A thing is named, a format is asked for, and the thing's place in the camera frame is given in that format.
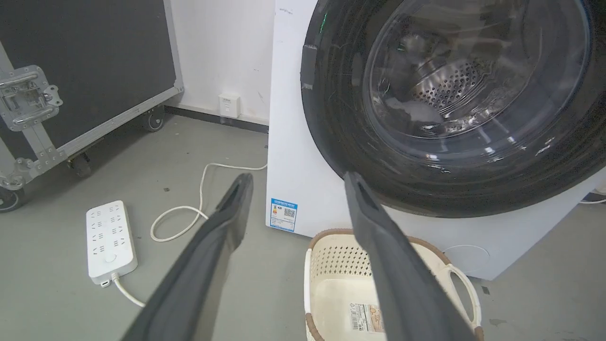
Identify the white power strip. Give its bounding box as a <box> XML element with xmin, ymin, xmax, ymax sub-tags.
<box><xmin>86</xmin><ymin>200</ymin><xmax>138</xmax><ymax>288</ymax></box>

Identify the black round washing machine door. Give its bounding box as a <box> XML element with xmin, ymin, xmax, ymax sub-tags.
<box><xmin>300</xmin><ymin>0</ymin><xmax>606</xmax><ymax>218</ymax></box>

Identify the cream plastic laundry basket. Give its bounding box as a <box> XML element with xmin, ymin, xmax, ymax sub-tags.
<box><xmin>303</xmin><ymin>229</ymin><xmax>484</xmax><ymax>341</ymax></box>

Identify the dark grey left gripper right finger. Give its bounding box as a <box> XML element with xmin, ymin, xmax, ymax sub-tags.
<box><xmin>344</xmin><ymin>171</ymin><xmax>480</xmax><ymax>341</ymax></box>

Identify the black flight case with casters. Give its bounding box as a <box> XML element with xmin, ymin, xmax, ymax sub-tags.
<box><xmin>0</xmin><ymin>0</ymin><xmax>184</xmax><ymax>212</ymax></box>

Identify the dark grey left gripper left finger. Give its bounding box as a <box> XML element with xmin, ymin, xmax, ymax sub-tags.
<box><xmin>121</xmin><ymin>173</ymin><xmax>254</xmax><ymax>341</ymax></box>

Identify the white power strip cable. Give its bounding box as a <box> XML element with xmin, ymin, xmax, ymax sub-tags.
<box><xmin>111</xmin><ymin>273</ymin><xmax>146</xmax><ymax>308</ymax></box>

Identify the white wall socket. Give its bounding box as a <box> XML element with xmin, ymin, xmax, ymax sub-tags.
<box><xmin>218</xmin><ymin>93</ymin><xmax>241</xmax><ymax>119</ymax></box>

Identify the white front-load washing machine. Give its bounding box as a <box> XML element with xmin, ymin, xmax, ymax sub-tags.
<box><xmin>265</xmin><ymin>0</ymin><xmax>606</xmax><ymax>281</ymax></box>

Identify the white washing machine cable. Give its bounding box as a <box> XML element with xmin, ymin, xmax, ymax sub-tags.
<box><xmin>150</xmin><ymin>162</ymin><xmax>268</xmax><ymax>242</ymax></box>

